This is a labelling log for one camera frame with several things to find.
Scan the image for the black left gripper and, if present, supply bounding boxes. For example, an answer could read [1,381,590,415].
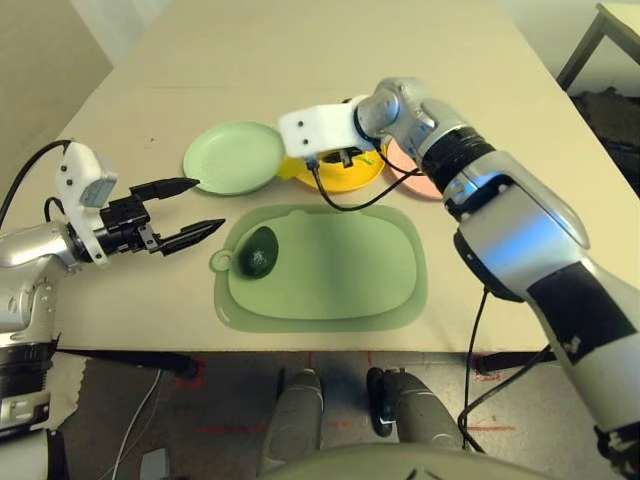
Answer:
[97,176,227,257]

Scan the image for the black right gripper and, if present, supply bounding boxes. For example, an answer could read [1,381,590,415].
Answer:
[319,145,362,169]

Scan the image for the yellow plastic plate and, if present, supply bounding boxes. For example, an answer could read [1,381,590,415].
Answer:
[284,144,387,192]

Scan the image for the light green plastic plate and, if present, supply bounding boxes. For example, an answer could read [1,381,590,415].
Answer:
[182,120,286,197]

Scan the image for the pink plastic plate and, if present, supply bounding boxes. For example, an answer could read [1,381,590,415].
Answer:
[382,139,446,201]

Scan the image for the dark green avocado toy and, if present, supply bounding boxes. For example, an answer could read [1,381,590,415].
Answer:
[241,225,280,278]

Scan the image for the green cutting board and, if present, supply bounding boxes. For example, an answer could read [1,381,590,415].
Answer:
[208,202,430,334]

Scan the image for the black table leg bar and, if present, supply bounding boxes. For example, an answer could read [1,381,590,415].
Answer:
[474,349,556,376]
[54,349,201,379]

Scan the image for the grey robot left leg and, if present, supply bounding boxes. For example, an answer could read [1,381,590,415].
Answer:
[257,368,326,476]

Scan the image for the grey robot leg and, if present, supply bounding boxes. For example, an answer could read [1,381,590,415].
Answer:
[257,368,326,476]
[367,367,466,451]

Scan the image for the grey robot right leg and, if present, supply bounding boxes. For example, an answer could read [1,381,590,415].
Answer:
[367,367,466,451]

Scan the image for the grey robot torso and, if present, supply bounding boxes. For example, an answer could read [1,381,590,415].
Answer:
[254,442,501,480]

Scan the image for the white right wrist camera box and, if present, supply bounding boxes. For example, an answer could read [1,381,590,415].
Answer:
[278,102,364,162]

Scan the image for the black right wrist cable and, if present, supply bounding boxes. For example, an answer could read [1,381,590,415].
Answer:
[305,155,426,212]

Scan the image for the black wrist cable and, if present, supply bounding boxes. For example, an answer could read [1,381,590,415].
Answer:
[0,139,74,226]
[305,155,426,212]

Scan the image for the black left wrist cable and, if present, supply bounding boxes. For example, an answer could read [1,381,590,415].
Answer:
[0,139,74,226]

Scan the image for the white floor cable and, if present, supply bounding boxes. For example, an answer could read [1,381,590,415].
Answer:
[107,369,166,480]

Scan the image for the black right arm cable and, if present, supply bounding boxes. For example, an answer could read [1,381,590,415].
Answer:
[457,284,556,454]

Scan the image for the side table with black frame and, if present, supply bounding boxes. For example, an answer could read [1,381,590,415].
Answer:
[555,2,640,94]

